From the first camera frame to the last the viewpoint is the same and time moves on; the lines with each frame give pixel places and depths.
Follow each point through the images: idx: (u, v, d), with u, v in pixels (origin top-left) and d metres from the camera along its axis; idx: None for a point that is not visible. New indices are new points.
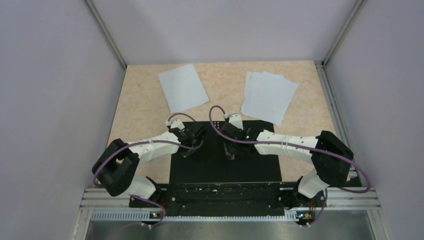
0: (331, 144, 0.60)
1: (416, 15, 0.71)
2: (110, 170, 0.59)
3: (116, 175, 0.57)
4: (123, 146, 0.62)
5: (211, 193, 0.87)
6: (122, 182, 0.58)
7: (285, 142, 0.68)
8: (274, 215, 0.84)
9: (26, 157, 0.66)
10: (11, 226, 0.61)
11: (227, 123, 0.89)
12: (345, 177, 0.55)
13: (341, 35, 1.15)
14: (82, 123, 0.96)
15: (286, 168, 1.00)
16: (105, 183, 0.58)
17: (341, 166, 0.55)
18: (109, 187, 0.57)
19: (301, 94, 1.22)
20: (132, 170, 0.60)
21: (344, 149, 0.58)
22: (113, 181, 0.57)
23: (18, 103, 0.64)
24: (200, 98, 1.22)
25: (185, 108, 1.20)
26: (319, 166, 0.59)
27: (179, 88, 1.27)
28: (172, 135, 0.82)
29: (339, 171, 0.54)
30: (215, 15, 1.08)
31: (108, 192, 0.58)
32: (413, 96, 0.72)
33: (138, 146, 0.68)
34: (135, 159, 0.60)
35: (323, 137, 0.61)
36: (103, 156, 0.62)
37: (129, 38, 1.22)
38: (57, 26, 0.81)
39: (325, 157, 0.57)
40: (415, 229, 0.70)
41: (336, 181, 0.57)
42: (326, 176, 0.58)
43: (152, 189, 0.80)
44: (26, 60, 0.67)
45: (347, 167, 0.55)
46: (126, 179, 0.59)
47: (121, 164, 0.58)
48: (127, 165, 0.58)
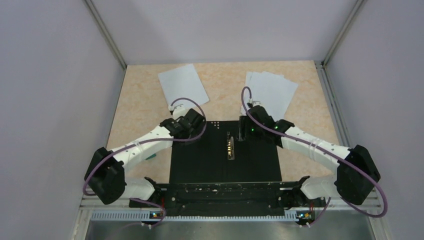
0: (363, 161, 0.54)
1: (416, 15, 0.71)
2: (100, 177, 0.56)
3: (105, 184, 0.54)
4: (109, 156, 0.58)
5: (211, 193, 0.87)
6: (112, 190, 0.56)
7: (314, 144, 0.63)
8: (274, 215, 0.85)
9: (26, 157, 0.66)
10: (11, 226, 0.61)
11: (259, 107, 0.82)
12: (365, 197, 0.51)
13: (341, 34, 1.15)
14: (82, 123, 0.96)
15: (286, 168, 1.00)
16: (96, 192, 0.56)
17: (364, 186, 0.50)
18: (101, 196, 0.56)
19: (301, 94, 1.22)
20: (120, 179, 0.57)
21: (372, 170, 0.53)
22: (104, 191, 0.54)
23: (18, 103, 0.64)
24: (200, 98, 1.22)
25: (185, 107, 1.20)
26: (340, 178, 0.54)
27: (179, 88, 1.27)
28: (164, 129, 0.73)
29: (359, 190, 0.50)
30: (215, 15, 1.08)
31: (101, 200, 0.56)
32: (412, 97, 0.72)
33: (123, 152, 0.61)
34: (120, 168, 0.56)
35: (359, 153, 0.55)
36: (91, 164, 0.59)
37: (129, 38, 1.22)
38: (57, 26, 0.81)
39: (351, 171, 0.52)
40: (415, 230, 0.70)
41: (353, 197, 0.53)
42: (343, 189, 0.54)
43: (151, 190, 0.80)
44: (26, 60, 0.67)
45: (369, 187, 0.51)
46: (116, 187, 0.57)
47: (108, 174, 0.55)
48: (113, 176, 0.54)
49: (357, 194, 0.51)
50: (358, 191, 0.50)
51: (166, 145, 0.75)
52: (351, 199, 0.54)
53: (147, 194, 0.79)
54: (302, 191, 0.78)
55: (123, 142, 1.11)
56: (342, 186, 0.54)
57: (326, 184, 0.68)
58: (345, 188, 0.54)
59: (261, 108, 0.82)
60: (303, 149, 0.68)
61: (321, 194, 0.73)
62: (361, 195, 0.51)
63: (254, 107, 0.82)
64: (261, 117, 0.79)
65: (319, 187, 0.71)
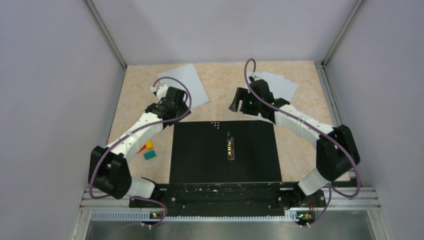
0: (342, 138, 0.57)
1: (416, 14, 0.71)
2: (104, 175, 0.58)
3: (113, 179, 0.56)
4: (106, 152, 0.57)
5: (211, 193, 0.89)
6: (120, 183, 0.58)
7: (301, 119, 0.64)
8: (274, 215, 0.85)
9: (26, 157, 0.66)
10: (11, 226, 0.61)
11: (262, 80, 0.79)
12: (340, 173, 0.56)
13: (341, 34, 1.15)
14: (82, 123, 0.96)
15: (286, 168, 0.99)
16: (105, 189, 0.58)
17: (340, 163, 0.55)
18: (111, 191, 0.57)
19: (301, 94, 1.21)
20: (124, 170, 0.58)
21: (353, 150, 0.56)
22: (113, 187, 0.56)
23: (18, 103, 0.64)
24: (200, 98, 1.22)
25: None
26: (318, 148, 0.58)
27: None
28: (151, 114, 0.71)
29: (336, 166, 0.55)
30: (215, 14, 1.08)
31: (111, 194, 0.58)
32: (412, 96, 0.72)
33: (119, 144, 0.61)
34: (122, 160, 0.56)
35: (341, 132, 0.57)
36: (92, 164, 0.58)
37: (129, 38, 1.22)
38: (57, 26, 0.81)
39: (331, 146, 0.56)
40: (416, 230, 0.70)
41: (328, 172, 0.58)
42: (321, 163, 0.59)
43: (151, 186, 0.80)
44: (26, 60, 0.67)
45: (346, 166, 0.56)
46: (124, 178, 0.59)
47: (111, 167, 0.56)
48: (117, 168, 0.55)
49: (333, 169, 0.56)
50: (331, 163, 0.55)
51: (159, 129, 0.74)
52: (327, 172, 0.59)
53: (148, 191, 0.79)
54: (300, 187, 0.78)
55: None
56: (319, 155, 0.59)
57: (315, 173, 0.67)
58: (321, 158, 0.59)
59: (265, 83, 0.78)
60: (294, 127, 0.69)
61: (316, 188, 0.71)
62: (337, 171, 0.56)
63: (256, 81, 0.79)
64: (261, 92, 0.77)
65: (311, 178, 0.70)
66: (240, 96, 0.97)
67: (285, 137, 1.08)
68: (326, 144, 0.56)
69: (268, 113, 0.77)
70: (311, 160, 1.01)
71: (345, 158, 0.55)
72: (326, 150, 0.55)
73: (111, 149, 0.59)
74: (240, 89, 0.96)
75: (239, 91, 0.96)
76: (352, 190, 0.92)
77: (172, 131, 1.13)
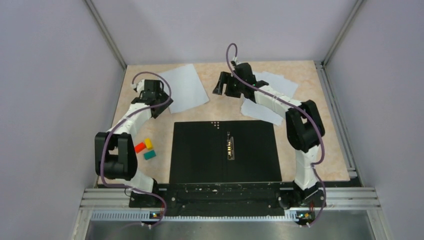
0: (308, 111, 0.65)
1: (416, 14, 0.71)
2: (112, 161, 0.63)
3: (122, 158, 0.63)
4: (109, 135, 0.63)
5: (211, 193, 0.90)
6: (130, 161, 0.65)
7: (275, 96, 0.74)
8: (274, 215, 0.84)
9: (26, 158, 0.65)
10: (11, 226, 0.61)
11: (246, 64, 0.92)
12: (307, 144, 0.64)
13: (341, 34, 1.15)
14: (82, 122, 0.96)
15: (286, 168, 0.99)
16: (116, 173, 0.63)
17: (306, 134, 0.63)
18: (122, 172, 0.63)
19: (301, 94, 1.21)
20: (130, 148, 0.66)
21: (318, 122, 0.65)
22: (123, 167, 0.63)
23: (17, 104, 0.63)
24: (200, 98, 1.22)
25: (184, 107, 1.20)
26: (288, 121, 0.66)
27: (179, 88, 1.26)
28: (138, 104, 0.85)
29: (302, 137, 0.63)
30: (215, 14, 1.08)
31: (123, 176, 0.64)
32: (412, 97, 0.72)
33: (120, 128, 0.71)
34: (127, 136, 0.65)
35: (308, 105, 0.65)
36: (98, 152, 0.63)
37: (129, 38, 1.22)
38: (57, 26, 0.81)
39: (297, 119, 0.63)
40: (415, 230, 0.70)
41: (298, 143, 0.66)
42: (292, 134, 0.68)
43: (150, 181, 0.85)
44: (26, 61, 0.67)
45: (312, 137, 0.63)
46: (130, 158, 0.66)
47: (118, 147, 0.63)
48: (125, 145, 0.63)
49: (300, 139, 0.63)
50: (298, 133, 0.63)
51: (148, 117, 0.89)
52: (296, 143, 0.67)
53: (149, 185, 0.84)
54: (296, 184, 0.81)
55: None
56: (289, 128, 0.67)
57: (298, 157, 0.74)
58: (291, 130, 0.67)
59: (249, 66, 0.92)
60: (269, 104, 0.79)
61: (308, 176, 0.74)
62: (304, 142, 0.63)
63: (240, 64, 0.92)
64: (244, 74, 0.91)
65: (300, 167, 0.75)
66: (223, 81, 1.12)
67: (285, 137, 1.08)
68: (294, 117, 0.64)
69: (249, 92, 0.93)
70: None
71: (311, 131, 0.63)
72: (294, 122, 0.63)
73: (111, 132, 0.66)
74: (223, 74, 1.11)
75: (223, 75, 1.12)
76: (353, 190, 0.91)
77: (172, 131, 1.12)
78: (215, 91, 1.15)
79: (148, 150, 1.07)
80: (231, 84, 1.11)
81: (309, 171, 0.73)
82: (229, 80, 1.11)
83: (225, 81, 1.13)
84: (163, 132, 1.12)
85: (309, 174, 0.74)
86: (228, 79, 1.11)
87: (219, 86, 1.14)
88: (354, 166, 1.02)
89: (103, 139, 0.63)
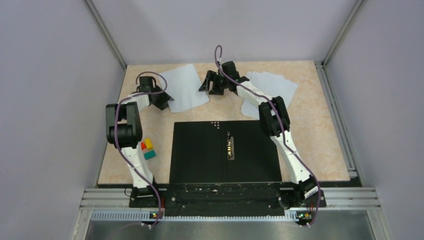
0: (277, 105, 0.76)
1: (416, 14, 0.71)
2: (124, 127, 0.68)
3: (131, 122, 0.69)
4: (118, 104, 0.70)
5: (211, 193, 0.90)
6: (138, 128, 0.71)
7: (254, 92, 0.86)
8: (274, 215, 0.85)
9: (25, 158, 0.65)
10: (11, 226, 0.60)
11: (231, 62, 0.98)
12: (274, 132, 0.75)
13: (341, 35, 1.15)
14: (82, 122, 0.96)
15: (287, 168, 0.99)
16: (127, 137, 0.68)
17: (274, 123, 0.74)
18: (133, 137, 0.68)
19: (301, 93, 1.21)
20: (137, 114, 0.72)
21: (284, 115, 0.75)
22: (132, 130, 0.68)
23: (17, 104, 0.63)
24: (199, 100, 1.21)
25: (182, 107, 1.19)
26: (259, 112, 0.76)
27: (179, 88, 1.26)
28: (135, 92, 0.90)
29: (270, 126, 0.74)
30: (215, 14, 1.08)
31: (135, 140, 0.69)
32: (413, 96, 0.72)
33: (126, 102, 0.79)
34: (134, 102, 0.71)
35: (276, 100, 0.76)
36: (110, 120, 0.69)
37: (129, 38, 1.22)
38: (57, 26, 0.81)
39: (267, 112, 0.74)
40: (416, 230, 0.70)
41: (265, 130, 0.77)
42: (262, 124, 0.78)
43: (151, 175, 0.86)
44: (25, 61, 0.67)
45: (278, 127, 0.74)
46: (138, 124, 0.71)
47: (127, 113, 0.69)
48: (132, 110, 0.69)
49: (269, 127, 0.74)
50: (267, 122, 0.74)
51: (146, 103, 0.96)
52: (264, 130, 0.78)
53: (150, 178, 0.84)
54: (294, 182, 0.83)
55: None
56: (260, 118, 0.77)
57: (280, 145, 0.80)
58: (261, 121, 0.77)
59: (233, 63, 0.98)
60: (248, 96, 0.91)
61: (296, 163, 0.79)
62: (271, 130, 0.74)
63: (225, 62, 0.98)
64: (229, 71, 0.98)
65: (285, 158, 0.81)
66: (210, 78, 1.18)
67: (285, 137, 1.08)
68: (266, 108, 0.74)
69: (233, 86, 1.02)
70: (310, 159, 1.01)
71: (277, 122, 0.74)
72: (264, 113, 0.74)
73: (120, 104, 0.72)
74: (209, 72, 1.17)
75: (210, 73, 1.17)
76: (352, 190, 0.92)
77: (172, 131, 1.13)
78: (202, 89, 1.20)
79: (148, 150, 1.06)
80: (217, 81, 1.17)
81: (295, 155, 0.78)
82: (215, 77, 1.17)
83: (212, 78, 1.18)
84: (162, 133, 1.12)
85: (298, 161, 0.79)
86: (214, 76, 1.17)
87: (207, 83, 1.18)
88: (354, 166, 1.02)
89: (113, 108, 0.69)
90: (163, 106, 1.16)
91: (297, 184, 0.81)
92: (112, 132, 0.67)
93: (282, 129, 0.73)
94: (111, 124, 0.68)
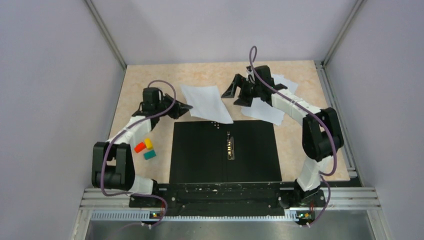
0: (328, 119, 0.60)
1: (416, 14, 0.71)
2: (111, 171, 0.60)
3: (119, 169, 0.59)
4: (109, 145, 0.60)
5: (211, 193, 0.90)
6: (128, 174, 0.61)
7: (294, 101, 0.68)
8: (274, 215, 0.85)
9: (25, 158, 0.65)
10: (10, 227, 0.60)
11: (265, 66, 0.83)
12: (324, 154, 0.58)
13: (341, 35, 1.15)
14: (82, 122, 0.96)
15: (286, 168, 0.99)
16: (114, 185, 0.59)
17: (322, 142, 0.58)
18: (120, 185, 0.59)
19: (301, 93, 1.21)
20: (129, 158, 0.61)
21: (336, 132, 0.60)
22: (121, 178, 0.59)
23: (17, 103, 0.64)
24: (224, 114, 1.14)
25: (209, 118, 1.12)
26: (303, 126, 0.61)
27: (203, 99, 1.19)
28: (137, 117, 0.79)
29: (319, 146, 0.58)
30: (215, 14, 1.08)
31: (122, 188, 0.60)
32: (413, 96, 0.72)
33: (120, 138, 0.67)
34: (126, 146, 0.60)
35: (327, 113, 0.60)
36: (97, 163, 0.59)
37: (129, 37, 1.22)
38: (57, 26, 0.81)
39: (315, 125, 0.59)
40: (416, 231, 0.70)
41: (311, 151, 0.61)
42: (306, 142, 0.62)
43: (151, 182, 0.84)
44: (26, 60, 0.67)
45: (329, 147, 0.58)
46: (129, 169, 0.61)
47: (117, 158, 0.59)
48: (123, 155, 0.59)
49: (315, 147, 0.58)
50: (314, 140, 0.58)
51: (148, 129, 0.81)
52: (310, 151, 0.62)
53: (149, 187, 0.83)
54: (298, 183, 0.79)
55: None
56: (305, 135, 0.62)
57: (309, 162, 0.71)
58: (306, 138, 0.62)
59: (268, 68, 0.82)
60: (286, 109, 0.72)
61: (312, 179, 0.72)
62: (319, 151, 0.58)
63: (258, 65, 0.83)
64: (263, 76, 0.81)
65: (306, 170, 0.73)
66: (237, 83, 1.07)
67: (285, 137, 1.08)
68: (312, 123, 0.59)
69: (266, 95, 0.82)
70: None
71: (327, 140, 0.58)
72: (311, 128, 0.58)
73: (112, 142, 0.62)
74: (237, 76, 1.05)
75: (237, 78, 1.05)
76: (352, 190, 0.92)
77: (172, 131, 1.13)
78: (226, 93, 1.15)
79: (148, 150, 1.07)
80: (245, 89, 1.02)
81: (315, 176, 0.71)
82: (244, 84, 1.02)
83: (239, 84, 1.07)
84: (163, 134, 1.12)
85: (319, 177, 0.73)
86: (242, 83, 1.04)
87: (233, 88, 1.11)
88: (354, 166, 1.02)
89: (103, 150, 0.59)
90: (177, 114, 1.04)
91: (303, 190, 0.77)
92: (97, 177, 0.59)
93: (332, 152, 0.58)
94: (98, 168, 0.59)
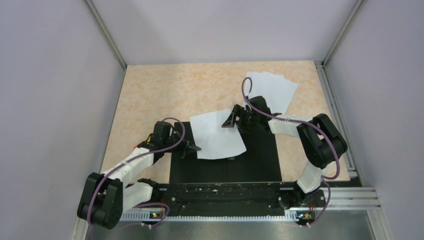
0: (322, 125, 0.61)
1: (416, 14, 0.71)
2: (99, 205, 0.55)
3: (106, 207, 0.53)
4: (103, 178, 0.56)
5: (211, 193, 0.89)
6: (114, 212, 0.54)
7: (287, 118, 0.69)
8: (274, 215, 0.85)
9: (25, 156, 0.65)
10: (11, 226, 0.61)
11: (259, 97, 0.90)
12: (327, 160, 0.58)
13: (341, 34, 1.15)
14: (81, 122, 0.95)
15: (286, 168, 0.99)
16: (98, 221, 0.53)
17: (325, 149, 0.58)
18: (103, 223, 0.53)
19: (301, 93, 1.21)
20: (120, 196, 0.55)
21: (335, 135, 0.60)
22: (106, 215, 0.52)
23: (17, 102, 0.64)
24: (239, 147, 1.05)
25: (218, 156, 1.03)
26: (300, 135, 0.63)
27: (214, 131, 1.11)
28: (142, 148, 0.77)
29: (321, 152, 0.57)
30: (215, 14, 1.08)
31: (105, 226, 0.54)
32: (413, 95, 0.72)
33: (115, 172, 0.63)
34: (119, 184, 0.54)
35: (320, 118, 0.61)
36: (88, 195, 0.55)
37: (129, 37, 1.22)
38: (57, 26, 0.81)
39: (311, 132, 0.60)
40: (417, 231, 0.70)
41: (315, 159, 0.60)
42: (308, 151, 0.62)
43: (149, 190, 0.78)
44: (26, 60, 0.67)
45: (331, 153, 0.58)
46: (117, 207, 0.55)
47: (107, 194, 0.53)
48: (113, 193, 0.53)
49: (317, 153, 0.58)
50: (314, 146, 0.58)
51: (149, 164, 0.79)
52: (314, 160, 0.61)
53: (146, 194, 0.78)
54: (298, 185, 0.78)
55: (123, 142, 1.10)
56: (304, 145, 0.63)
57: (310, 165, 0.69)
58: (307, 148, 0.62)
59: (261, 98, 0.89)
60: (284, 129, 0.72)
61: (313, 183, 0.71)
62: (322, 157, 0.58)
63: (254, 97, 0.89)
64: (259, 106, 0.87)
65: (308, 173, 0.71)
66: (236, 114, 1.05)
67: (285, 137, 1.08)
68: (307, 130, 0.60)
69: (264, 125, 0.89)
70: None
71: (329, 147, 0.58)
72: (308, 135, 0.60)
73: (107, 175, 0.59)
74: (236, 107, 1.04)
75: (236, 108, 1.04)
76: (352, 190, 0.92)
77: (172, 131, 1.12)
78: (226, 124, 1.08)
79: None
80: (244, 118, 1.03)
81: (318, 180, 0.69)
82: (243, 113, 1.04)
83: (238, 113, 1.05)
84: None
85: (319, 182, 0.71)
86: (242, 112, 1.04)
87: (232, 118, 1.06)
88: (354, 166, 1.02)
89: (95, 182, 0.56)
90: (183, 153, 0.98)
91: (305, 192, 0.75)
92: (83, 209, 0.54)
93: (335, 157, 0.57)
94: (87, 199, 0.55)
